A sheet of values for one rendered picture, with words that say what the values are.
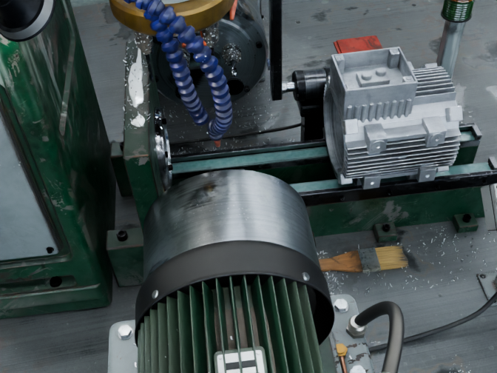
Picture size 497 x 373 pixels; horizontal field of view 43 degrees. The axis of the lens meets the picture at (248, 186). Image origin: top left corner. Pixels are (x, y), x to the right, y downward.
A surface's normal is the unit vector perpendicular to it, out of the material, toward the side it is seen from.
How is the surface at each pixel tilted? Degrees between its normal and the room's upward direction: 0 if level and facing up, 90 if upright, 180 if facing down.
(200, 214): 17
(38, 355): 0
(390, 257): 2
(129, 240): 0
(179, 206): 28
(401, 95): 90
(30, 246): 90
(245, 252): 10
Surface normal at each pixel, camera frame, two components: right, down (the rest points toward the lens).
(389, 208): 0.11, 0.73
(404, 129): -0.04, -0.68
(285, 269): 0.47, -0.67
